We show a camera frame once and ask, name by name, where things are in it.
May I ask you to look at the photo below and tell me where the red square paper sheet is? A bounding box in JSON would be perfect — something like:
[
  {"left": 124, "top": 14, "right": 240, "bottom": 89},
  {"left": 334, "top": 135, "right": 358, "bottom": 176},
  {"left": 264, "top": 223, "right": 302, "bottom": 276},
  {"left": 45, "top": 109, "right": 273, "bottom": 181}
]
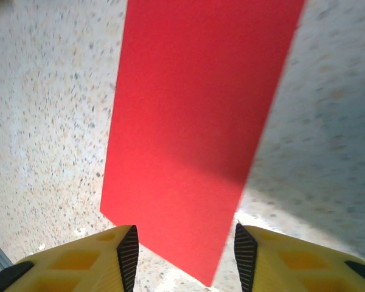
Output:
[{"left": 99, "top": 0, "right": 307, "bottom": 287}]

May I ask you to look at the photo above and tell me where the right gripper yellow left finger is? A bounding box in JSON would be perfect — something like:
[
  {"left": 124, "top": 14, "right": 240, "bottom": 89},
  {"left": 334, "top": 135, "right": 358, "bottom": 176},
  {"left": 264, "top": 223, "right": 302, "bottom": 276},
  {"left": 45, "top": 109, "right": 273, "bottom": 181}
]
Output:
[{"left": 0, "top": 224, "right": 140, "bottom": 292}]

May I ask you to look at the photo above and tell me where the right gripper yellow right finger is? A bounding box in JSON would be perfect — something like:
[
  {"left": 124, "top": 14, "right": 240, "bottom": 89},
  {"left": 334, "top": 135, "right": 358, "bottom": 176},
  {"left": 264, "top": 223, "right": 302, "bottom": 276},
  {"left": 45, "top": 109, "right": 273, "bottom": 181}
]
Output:
[{"left": 234, "top": 223, "right": 365, "bottom": 292}]

